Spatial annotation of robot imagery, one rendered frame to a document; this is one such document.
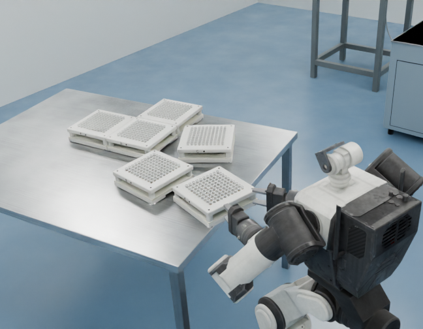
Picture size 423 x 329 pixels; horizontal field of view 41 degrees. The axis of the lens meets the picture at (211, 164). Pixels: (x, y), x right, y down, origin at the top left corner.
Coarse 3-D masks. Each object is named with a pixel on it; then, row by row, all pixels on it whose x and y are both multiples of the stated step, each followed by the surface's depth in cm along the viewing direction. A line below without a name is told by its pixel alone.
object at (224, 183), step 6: (216, 174) 233; (204, 180) 228; (210, 180) 228; (216, 180) 228; (222, 180) 228; (228, 180) 227; (192, 186) 225; (198, 186) 225; (204, 186) 225; (210, 186) 226; (216, 186) 225; (222, 186) 224; (228, 186) 224; (234, 186) 224; (204, 192) 221; (210, 192) 221; (216, 192) 220; (222, 192) 220; (228, 192) 221; (210, 198) 218
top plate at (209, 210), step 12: (216, 168) 238; (192, 180) 231; (240, 180) 229; (180, 192) 224; (192, 192) 223; (240, 192) 221; (252, 192) 221; (192, 204) 218; (204, 204) 215; (216, 204) 215
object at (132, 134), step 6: (138, 120) 280; (132, 126) 275; (138, 126) 276; (144, 126) 274; (150, 126) 275; (156, 126) 275; (162, 126) 274; (120, 132) 271; (126, 132) 271; (132, 132) 270; (138, 132) 269; (144, 132) 269; (150, 132) 270; (156, 132) 269; (132, 138) 265; (138, 138) 264; (144, 138) 264; (150, 138) 264
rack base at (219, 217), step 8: (176, 200) 228; (184, 200) 227; (248, 200) 224; (184, 208) 225; (192, 208) 222; (200, 216) 217; (216, 216) 216; (224, 216) 216; (208, 224) 213; (216, 224) 215
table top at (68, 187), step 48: (96, 96) 331; (0, 144) 285; (48, 144) 282; (240, 144) 270; (288, 144) 269; (0, 192) 246; (48, 192) 243; (96, 192) 241; (96, 240) 213; (144, 240) 210; (192, 240) 208
